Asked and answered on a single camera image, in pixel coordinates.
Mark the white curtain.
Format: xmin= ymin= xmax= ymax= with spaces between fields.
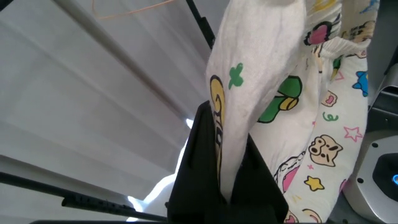
xmin=0 ymin=0 xmax=218 ymax=218

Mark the black clothes rack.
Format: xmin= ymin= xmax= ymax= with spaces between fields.
xmin=0 ymin=0 xmax=216 ymax=222

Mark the pink clothes hanger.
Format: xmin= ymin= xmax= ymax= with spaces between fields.
xmin=91 ymin=0 xmax=175 ymax=21

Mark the cream printed garment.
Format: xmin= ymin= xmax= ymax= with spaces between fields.
xmin=205 ymin=0 xmax=381 ymax=223

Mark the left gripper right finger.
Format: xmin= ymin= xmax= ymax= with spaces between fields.
xmin=229 ymin=134 xmax=290 ymax=223

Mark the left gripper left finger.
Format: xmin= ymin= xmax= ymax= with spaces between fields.
xmin=167 ymin=100 xmax=229 ymax=223

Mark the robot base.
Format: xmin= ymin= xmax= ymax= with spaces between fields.
xmin=341 ymin=52 xmax=398 ymax=224

